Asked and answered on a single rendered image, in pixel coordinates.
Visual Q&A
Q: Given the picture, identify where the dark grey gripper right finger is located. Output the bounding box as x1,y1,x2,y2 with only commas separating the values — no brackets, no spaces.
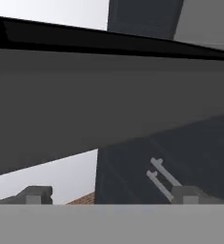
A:
171,185,224,205

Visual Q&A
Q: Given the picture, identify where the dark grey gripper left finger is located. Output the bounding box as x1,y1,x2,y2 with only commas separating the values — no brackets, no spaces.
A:
0,185,53,205

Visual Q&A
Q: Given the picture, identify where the dark grey cupboard door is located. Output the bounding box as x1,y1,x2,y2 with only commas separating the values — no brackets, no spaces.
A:
129,112,224,205
93,144,188,205

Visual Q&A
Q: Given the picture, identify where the pale grey panel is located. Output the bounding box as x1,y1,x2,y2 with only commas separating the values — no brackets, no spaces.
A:
173,0,224,52

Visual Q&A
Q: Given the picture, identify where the dark grey tall cupboard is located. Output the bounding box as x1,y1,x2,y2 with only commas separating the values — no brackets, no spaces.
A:
106,0,185,41

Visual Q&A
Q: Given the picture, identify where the pale grey cupboard handle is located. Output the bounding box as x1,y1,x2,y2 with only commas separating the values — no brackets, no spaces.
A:
149,156,183,188
145,170,175,203

